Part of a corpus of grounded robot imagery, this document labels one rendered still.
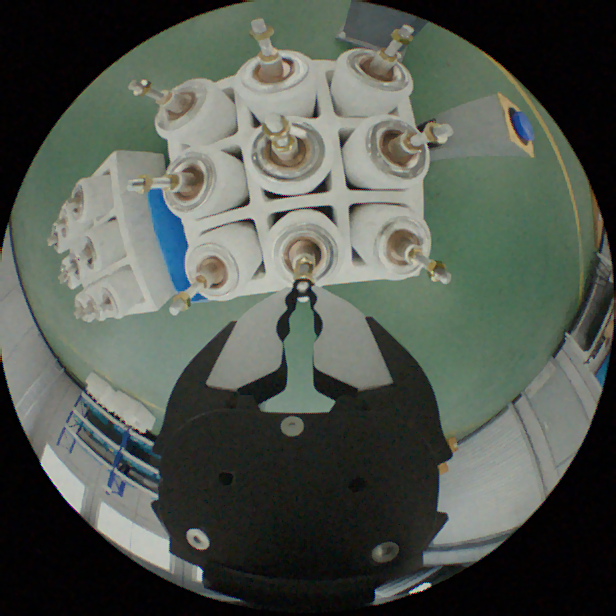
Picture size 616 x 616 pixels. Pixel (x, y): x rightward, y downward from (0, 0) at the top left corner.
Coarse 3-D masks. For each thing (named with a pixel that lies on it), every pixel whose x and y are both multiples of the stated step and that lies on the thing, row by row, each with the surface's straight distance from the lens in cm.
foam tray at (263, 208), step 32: (320, 64) 37; (320, 96) 32; (256, 128) 35; (352, 128) 31; (256, 192) 28; (320, 192) 39; (352, 192) 28; (384, 192) 30; (416, 192) 32; (192, 224) 33; (224, 224) 42; (256, 224) 29; (352, 256) 35; (256, 288) 32
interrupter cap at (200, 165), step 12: (180, 156) 26; (192, 156) 25; (204, 156) 24; (180, 168) 26; (192, 168) 25; (204, 168) 23; (204, 180) 23; (168, 192) 26; (180, 192) 25; (192, 192) 24; (204, 192) 23; (180, 204) 25; (192, 204) 24
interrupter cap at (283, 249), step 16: (304, 224) 20; (288, 240) 21; (304, 240) 21; (320, 240) 21; (272, 256) 21; (288, 256) 21; (320, 256) 21; (336, 256) 21; (288, 272) 22; (320, 272) 22
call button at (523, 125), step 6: (516, 114) 32; (522, 114) 33; (516, 120) 32; (522, 120) 32; (528, 120) 34; (516, 126) 32; (522, 126) 31; (528, 126) 33; (522, 132) 32; (528, 132) 32; (528, 138) 32
